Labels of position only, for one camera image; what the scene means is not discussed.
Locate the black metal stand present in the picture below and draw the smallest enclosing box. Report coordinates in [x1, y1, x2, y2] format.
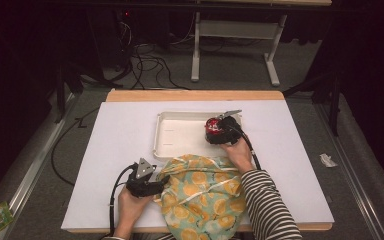
[282, 68, 344, 138]
[53, 61, 85, 124]

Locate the thin black floor cable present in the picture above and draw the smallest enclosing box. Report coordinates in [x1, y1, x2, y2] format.
[50, 106, 102, 187]

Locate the person's right hand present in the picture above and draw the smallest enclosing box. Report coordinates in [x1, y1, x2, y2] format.
[219, 134, 256, 175]

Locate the bundle of floor cables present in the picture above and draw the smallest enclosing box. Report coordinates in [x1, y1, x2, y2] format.
[111, 11, 194, 91]

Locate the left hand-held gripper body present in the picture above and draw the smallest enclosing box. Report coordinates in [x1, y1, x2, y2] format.
[125, 157, 157, 198]

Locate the yellow green patterned drawstring bag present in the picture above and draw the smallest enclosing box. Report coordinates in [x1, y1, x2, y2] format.
[153, 153, 248, 240]

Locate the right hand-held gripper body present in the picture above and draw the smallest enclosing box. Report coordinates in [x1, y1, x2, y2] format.
[218, 109, 243, 146]

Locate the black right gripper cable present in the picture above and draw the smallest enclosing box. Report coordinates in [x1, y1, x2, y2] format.
[234, 125, 262, 171]

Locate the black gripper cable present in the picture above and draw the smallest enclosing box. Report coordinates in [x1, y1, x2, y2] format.
[108, 162, 138, 239]
[234, 125, 262, 171]

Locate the crumpled white paper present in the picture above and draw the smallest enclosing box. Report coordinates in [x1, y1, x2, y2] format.
[319, 153, 339, 168]

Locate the white metal desk frame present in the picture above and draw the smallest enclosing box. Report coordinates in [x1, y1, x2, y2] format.
[190, 0, 333, 88]

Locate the white plastic tray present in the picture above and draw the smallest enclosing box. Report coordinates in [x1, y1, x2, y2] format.
[152, 111, 244, 161]

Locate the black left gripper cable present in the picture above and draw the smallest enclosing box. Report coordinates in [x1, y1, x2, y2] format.
[108, 162, 138, 239]

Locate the white table board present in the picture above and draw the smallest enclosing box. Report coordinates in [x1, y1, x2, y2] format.
[60, 99, 335, 232]

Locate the aluminium floor rail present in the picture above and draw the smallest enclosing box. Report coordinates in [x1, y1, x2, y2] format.
[313, 99, 384, 240]
[0, 93, 78, 240]

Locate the person's left hand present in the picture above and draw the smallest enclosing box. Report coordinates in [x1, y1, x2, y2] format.
[116, 186, 155, 231]

